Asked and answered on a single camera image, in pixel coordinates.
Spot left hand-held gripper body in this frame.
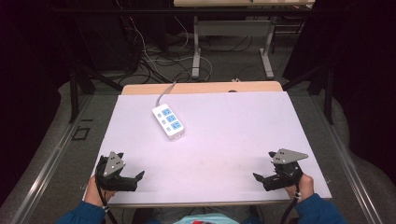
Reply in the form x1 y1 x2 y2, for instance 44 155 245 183
94 150 138 192

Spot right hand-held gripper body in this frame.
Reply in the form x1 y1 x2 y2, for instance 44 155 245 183
262 147 309 192

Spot person's left hand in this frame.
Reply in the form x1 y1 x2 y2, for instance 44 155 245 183
84 175 117 208

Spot person's right hand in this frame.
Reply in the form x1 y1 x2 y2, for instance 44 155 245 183
284 174 315 203

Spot black square floor hatch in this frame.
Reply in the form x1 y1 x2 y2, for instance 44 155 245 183
71 126 92 142

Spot white table cover sheet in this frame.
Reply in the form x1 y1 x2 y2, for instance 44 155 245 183
81 91 332 207

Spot white power strip blue sockets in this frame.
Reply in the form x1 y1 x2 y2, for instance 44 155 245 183
151 103 186 142

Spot person's light blue shirt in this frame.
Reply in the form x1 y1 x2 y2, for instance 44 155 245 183
172 213 246 224

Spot black metal stand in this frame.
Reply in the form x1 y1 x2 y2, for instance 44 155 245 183
281 60 335 126
68 60 124 124

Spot small wooden table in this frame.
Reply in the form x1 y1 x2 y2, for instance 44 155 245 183
83 80 332 209

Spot black curtain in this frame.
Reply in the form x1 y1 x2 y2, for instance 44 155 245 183
283 0 396 188
0 0 78 208

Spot desk with grey metal legs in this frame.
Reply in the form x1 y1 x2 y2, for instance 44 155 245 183
173 0 316 80

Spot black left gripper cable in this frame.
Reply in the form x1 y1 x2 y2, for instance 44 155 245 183
95 174 120 224

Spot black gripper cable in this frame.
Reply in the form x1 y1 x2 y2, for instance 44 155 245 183
278 183 303 224
95 174 120 224

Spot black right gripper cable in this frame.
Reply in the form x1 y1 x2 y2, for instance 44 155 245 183
278 183 303 224

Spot metal floor rail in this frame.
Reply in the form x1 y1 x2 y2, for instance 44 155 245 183
10 94 94 224
311 94 382 224

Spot grey power strip cable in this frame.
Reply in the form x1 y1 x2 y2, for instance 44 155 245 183
156 80 178 107

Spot tangle of floor cables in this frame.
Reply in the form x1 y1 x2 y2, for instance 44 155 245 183
111 0 260 85

